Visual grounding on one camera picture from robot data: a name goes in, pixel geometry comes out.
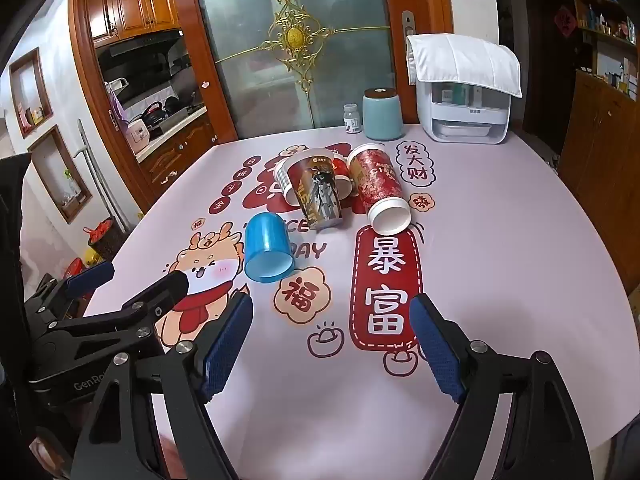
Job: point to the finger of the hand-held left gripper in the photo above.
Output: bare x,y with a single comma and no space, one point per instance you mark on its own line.
92,276
165,292

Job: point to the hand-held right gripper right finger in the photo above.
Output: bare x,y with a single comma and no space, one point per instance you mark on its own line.
440,350

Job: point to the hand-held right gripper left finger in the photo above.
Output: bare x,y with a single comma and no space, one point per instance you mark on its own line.
225,347

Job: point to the blue plastic cup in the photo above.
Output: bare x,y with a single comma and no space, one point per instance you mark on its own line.
265,245

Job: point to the red and white paper cup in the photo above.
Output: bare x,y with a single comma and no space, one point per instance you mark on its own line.
281,180

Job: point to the dark figure-print paper cup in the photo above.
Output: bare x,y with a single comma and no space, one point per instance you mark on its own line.
315,195

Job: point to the red gold-patterned paper cup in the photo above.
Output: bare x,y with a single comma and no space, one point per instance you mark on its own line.
377,180

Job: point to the dark bin with red bag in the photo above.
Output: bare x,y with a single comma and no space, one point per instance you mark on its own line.
106,237

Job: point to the white vertical pole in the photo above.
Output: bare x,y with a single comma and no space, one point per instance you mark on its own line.
92,175

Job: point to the pink printed tablecloth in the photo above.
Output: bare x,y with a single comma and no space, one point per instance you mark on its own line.
500,260

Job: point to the wooden kitchen base cabinet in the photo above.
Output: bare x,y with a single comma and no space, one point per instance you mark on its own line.
180,155

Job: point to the pink white rice cooker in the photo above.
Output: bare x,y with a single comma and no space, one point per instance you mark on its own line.
137,135

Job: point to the purple hanging bag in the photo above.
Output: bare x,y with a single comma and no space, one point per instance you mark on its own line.
115,105

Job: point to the black kettle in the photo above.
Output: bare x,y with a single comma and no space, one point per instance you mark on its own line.
154,112

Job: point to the white countertop appliance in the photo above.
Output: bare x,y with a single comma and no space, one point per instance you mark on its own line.
465,130

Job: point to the black range hood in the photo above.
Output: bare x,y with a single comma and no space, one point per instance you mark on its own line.
145,42

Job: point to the teal canister with brown lid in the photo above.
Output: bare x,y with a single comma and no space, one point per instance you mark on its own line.
382,117

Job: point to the small white bottle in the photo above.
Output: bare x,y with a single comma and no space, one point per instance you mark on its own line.
352,121

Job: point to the frosted glass door gold ornament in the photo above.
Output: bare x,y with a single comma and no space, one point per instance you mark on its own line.
250,60

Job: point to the white quilted cloth cover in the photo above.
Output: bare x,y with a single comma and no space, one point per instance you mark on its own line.
460,62

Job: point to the red paper door decoration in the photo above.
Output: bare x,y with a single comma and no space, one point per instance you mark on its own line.
565,20

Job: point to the wooden shelf unit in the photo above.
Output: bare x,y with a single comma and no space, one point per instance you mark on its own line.
610,20

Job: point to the large wooden wall niche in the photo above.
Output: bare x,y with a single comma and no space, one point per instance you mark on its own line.
60,175

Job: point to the small wooden wall niche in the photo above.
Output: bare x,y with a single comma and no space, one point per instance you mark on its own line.
30,95

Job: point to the wooden kitchen wall cabinets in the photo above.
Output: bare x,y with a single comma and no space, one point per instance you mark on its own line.
130,10

